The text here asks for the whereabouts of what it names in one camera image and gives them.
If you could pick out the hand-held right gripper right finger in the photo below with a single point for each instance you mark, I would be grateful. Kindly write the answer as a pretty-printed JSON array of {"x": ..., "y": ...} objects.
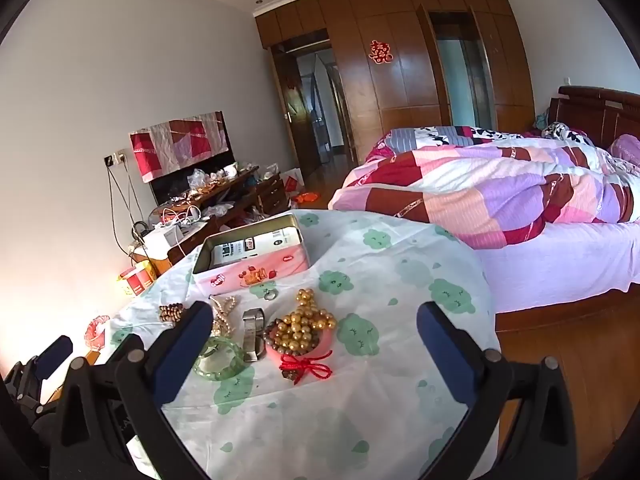
[{"x": 441, "y": 346}]

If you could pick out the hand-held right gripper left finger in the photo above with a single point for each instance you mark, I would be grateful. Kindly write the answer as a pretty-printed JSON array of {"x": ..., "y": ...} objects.
[{"x": 186, "y": 349}]

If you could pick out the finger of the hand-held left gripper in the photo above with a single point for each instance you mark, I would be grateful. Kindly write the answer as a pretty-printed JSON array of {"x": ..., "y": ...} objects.
[{"x": 54, "y": 349}]

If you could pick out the green jade bangle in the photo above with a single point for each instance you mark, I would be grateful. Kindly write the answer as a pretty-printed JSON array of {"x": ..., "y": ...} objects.
[{"x": 220, "y": 373}]

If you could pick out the silver metal watch band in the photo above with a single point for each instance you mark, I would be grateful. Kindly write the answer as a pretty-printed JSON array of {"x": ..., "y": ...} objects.
[{"x": 252, "y": 320}]

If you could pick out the pink round dish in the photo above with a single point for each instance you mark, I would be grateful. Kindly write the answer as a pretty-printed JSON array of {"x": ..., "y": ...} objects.
[{"x": 325, "y": 344}]

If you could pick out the pink metal tin box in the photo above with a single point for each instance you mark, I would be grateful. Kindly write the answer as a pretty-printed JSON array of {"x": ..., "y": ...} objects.
[{"x": 280, "y": 266}]

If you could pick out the pink plastic bag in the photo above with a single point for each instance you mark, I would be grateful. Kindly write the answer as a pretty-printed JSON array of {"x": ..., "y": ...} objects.
[{"x": 96, "y": 332}]

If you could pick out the red yellow packet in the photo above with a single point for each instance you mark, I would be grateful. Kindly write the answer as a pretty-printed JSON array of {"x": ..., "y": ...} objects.
[{"x": 136, "y": 280}]

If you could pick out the white cardboard box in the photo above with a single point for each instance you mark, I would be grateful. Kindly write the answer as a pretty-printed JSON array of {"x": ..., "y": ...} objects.
[{"x": 162, "y": 241}]

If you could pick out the lavender bed sheet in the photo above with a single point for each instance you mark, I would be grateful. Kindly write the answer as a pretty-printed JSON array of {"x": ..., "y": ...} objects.
[{"x": 575, "y": 260}]

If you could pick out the pink purple patchwork quilt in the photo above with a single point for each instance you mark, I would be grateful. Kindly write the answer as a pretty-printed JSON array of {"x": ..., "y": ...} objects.
[{"x": 475, "y": 185}]

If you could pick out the black television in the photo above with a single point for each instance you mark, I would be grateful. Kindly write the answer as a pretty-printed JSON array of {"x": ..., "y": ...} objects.
[{"x": 170, "y": 185}]

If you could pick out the wooden television cabinet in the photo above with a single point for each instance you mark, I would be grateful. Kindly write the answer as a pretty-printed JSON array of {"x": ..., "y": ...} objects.
[{"x": 270, "y": 197}]

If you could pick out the orange plastic bag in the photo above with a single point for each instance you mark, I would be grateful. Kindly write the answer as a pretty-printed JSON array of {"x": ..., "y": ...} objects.
[{"x": 306, "y": 197}]

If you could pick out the white red paper bag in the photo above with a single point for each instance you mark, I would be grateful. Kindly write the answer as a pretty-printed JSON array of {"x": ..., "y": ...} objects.
[{"x": 292, "y": 180}]

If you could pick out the red pink patchwork cover cloth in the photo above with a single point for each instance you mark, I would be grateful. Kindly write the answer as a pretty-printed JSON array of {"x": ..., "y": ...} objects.
[{"x": 175, "y": 142}]

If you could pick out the grey striped floral blanket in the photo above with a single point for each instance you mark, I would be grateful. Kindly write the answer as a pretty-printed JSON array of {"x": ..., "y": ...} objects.
[{"x": 425, "y": 136}]

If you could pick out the teal cloth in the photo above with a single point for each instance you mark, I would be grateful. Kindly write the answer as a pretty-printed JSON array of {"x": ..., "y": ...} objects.
[{"x": 541, "y": 121}]

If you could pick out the wooden room door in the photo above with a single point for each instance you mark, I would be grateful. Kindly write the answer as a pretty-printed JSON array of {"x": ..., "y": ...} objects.
[{"x": 290, "y": 110}]

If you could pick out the brown wooden wardrobe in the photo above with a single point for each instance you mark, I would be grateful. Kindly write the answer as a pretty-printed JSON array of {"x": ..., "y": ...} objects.
[{"x": 390, "y": 85}]

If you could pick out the purple pillow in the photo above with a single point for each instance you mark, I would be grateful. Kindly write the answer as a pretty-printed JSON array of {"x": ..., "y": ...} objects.
[{"x": 627, "y": 149}]

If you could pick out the wooden bed headboard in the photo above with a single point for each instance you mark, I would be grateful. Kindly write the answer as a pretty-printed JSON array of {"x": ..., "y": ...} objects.
[{"x": 600, "y": 110}]

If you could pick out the red paper-cut decoration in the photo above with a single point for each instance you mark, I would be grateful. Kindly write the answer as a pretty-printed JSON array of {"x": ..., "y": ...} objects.
[{"x": 381, "y": 51}]

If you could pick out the wooden bed frame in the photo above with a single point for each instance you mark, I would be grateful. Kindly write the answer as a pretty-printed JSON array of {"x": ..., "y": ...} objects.
[{"x": 575, "y": 317}]

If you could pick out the wall power outlet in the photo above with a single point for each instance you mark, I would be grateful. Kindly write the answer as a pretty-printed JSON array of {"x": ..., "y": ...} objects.
[{"x": 116, "y": 158}]

